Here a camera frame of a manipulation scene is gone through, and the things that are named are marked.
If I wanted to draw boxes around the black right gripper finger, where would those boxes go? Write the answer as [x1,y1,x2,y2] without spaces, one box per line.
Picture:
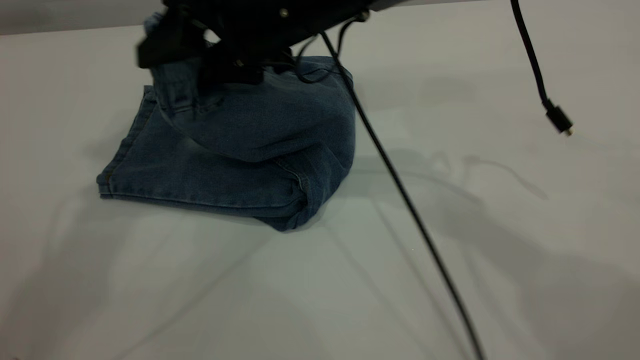
[137,30,207,69]

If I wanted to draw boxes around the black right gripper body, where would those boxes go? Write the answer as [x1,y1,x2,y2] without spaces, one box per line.
[167,0,321,51]

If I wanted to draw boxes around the blue denim pants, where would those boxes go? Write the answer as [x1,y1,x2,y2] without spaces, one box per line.
[96,12,357,232]

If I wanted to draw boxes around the thin black looped cable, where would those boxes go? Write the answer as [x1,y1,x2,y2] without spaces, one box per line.
[292,11,373,85]

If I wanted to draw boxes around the long black cable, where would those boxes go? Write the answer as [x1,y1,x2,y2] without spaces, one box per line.
[319,31,488,360]

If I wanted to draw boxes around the black cable with USB plug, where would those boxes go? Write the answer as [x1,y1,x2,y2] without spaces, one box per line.
[510,0,576,137]

